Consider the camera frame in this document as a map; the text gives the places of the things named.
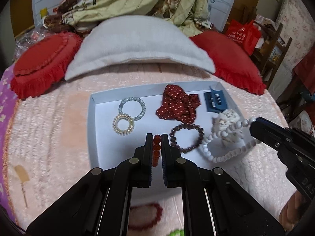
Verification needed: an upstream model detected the red bead bracelet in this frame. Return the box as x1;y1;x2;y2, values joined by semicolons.
128;202;163;230

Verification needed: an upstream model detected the blue hair claw clip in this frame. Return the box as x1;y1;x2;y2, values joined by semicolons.
204;85;227;113

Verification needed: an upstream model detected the white bead bracelet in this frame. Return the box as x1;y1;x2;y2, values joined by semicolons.
200;117;261;163

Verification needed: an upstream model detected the red shopping bag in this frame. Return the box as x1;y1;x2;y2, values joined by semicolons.
226;19;262;56

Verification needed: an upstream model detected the pale-topped metal hairpin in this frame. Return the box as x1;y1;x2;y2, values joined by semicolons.
14;165;30;207

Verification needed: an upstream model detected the silver mesh hair tie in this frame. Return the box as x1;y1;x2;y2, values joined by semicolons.
119;98;146;122

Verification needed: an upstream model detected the dark wooden chair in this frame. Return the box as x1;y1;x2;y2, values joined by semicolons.
242;5;293;86

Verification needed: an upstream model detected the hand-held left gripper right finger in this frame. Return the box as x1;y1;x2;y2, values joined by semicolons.
161;133;286;236

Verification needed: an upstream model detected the purple flowered blanket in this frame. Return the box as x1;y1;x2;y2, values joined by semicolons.
0;66;20;217

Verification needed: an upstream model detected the pink floral cloth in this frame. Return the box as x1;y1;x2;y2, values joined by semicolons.
278;0;315;67

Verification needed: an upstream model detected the white cherry print scrunchie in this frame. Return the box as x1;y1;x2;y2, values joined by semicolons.
212;109;246;148

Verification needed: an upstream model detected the floral patterned quilt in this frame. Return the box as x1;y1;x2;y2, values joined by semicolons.
42;0;214;37

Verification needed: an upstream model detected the grey pillow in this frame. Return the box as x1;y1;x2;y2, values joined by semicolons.
64;15;215;81

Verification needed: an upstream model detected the clear spiral hair tie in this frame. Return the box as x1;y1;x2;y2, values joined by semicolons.
113;114;135;136

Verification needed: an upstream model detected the person's right hand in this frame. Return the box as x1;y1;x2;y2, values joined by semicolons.
279;189;315;231

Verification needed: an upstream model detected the red cloth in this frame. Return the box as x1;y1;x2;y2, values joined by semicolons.
293;54;315;96

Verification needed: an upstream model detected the red polka dot scrunchie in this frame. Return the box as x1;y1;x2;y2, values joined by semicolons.
155;84;200;124

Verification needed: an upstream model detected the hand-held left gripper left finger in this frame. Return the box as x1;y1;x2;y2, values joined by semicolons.
26;133;154;236

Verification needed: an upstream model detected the orange bead bracelet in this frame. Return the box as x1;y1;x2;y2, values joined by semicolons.
153;134;162;169

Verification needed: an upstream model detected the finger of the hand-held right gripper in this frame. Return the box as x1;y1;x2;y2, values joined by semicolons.
255;117;293;136
249;124;282;153

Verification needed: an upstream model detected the red ruffled pillow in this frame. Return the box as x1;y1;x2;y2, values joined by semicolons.
189;31;267;96
10;32;83;100

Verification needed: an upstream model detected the white cardboard box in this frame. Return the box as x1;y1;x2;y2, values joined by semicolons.
88;81;246;171

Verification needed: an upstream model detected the dark brown bead bracelet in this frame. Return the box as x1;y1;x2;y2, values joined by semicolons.
169;123;205;153

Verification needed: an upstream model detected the clear plastic bag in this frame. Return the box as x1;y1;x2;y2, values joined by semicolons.
15;26;53;54

